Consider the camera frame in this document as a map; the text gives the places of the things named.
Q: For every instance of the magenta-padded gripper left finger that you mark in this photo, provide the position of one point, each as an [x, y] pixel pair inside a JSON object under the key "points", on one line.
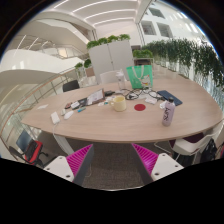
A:
{"points": [[71, 162]]}

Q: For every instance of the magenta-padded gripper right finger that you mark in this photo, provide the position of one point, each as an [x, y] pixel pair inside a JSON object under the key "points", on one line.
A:
{"points": [[154, 161]]}

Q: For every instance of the white chair with maroon seat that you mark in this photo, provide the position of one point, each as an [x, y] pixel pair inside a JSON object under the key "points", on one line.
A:
{"points": [[193, 141]]}

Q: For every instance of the red and black office chair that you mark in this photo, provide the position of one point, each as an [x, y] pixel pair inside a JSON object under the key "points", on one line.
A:
{"points": [[29, 148]]}

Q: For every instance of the white power adapter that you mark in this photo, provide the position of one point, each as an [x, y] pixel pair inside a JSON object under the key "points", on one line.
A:
{"points": [[55, 118]]}

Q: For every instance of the white computer mouse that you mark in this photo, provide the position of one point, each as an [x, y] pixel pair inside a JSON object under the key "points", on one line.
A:
{"points": [[68, 115]]}

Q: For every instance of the pale pink drink bottle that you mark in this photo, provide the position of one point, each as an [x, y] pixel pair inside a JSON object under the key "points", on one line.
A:
{"points": [[168, 113]]}

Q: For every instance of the blue marker pen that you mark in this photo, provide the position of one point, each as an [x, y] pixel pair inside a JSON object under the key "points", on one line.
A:
{"points": [[81, 109]]}

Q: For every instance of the flat round red coaster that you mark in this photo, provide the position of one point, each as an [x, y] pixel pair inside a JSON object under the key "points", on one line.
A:
{"points": [[139, 107]]}

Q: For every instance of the dark blue notebook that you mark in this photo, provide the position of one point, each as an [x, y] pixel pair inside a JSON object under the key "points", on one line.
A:
{"points": [[170, 97]]}

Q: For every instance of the cream yellow mug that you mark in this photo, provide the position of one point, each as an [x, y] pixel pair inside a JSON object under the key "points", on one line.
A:
{"points": [[119, 103]]}

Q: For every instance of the black power brick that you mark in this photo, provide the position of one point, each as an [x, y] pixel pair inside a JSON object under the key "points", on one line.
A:
{"points": [[109, 93]]}

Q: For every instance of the green tote bag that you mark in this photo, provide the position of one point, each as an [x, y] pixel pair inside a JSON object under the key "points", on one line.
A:
{"points": [[140, 77]]}

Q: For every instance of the clear plastic bottle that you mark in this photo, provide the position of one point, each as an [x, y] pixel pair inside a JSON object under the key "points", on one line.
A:
{"points": [[120, 80]]}

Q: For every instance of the long hedge planter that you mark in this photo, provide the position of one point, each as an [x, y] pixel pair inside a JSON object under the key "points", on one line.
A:
{"points": [[186, 56]]}

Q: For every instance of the white cabinet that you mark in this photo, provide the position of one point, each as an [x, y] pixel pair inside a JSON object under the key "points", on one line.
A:
{"points": [[111, 59]]}

